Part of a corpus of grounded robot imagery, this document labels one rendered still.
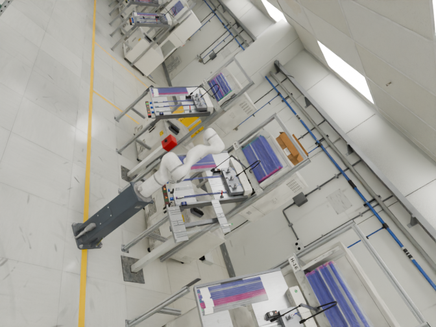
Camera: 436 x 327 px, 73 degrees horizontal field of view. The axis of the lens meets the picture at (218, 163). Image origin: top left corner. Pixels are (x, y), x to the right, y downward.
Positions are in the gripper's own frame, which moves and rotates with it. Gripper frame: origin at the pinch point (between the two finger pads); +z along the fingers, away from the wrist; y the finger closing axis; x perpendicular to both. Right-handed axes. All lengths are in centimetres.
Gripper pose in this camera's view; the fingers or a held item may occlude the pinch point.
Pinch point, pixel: (172, 191)
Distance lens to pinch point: 271.7
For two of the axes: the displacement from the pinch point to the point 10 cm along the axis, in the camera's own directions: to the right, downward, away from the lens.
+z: -1.4, 7.3, 6.7
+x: 9.5, -0.9, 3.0
